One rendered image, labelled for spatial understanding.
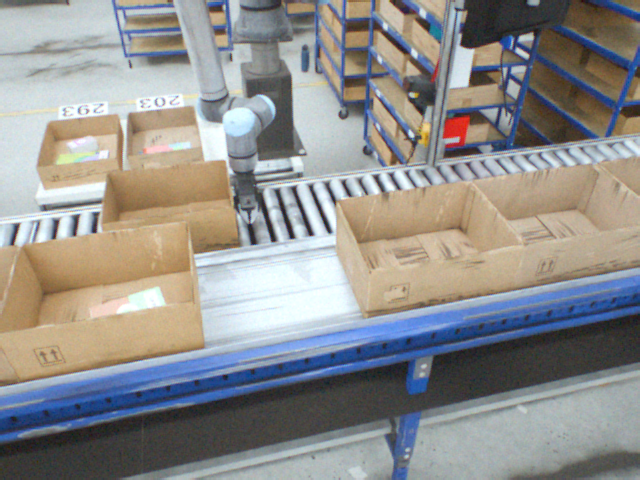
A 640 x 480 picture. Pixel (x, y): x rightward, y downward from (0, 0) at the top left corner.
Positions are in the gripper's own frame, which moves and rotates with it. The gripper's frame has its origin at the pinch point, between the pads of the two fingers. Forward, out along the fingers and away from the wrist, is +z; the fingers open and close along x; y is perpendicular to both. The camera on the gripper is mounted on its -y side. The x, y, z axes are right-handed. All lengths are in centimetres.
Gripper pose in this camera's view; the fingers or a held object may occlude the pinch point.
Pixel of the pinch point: (249, 221)
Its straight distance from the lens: 176.6
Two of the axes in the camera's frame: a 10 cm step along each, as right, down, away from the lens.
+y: -2.4, -6.1, 7.6
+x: -9.7, 1.5, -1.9
